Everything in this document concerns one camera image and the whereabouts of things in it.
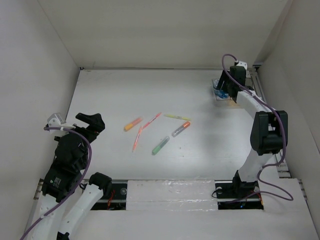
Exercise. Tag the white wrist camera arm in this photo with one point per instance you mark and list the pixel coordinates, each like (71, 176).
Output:
(57, 123)
(240, 63)

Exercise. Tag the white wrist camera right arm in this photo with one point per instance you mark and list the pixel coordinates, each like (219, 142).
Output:
(240, 63)

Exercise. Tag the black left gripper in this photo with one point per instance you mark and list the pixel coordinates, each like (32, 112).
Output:
(96, 125)

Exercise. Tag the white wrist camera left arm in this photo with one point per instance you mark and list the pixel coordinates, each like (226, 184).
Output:
(57, 123)

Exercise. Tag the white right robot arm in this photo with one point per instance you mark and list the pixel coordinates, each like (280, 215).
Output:
(245, 183)

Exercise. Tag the orange thin pen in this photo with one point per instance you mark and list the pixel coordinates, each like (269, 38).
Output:
(137, 138)

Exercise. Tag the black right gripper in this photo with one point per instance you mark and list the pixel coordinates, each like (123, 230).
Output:
(224, 76)

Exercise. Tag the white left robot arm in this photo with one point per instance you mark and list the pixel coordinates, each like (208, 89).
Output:
(65, 199)

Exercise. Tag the grey marker orange cap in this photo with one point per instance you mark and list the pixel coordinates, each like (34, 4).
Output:
(180, 129)

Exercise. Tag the white foam front board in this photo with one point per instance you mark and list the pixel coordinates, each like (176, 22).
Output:
(171, 195)

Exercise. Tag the orange highlighter marker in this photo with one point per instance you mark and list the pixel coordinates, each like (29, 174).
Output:
(132, 124)

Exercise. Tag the clear plastic container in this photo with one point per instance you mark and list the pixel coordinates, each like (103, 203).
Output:
(219, 99)

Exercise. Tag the red thin pen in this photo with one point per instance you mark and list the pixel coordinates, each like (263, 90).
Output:
(150, 121)

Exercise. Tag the green highlighter marker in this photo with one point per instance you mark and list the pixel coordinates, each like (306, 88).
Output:
(160, 145)

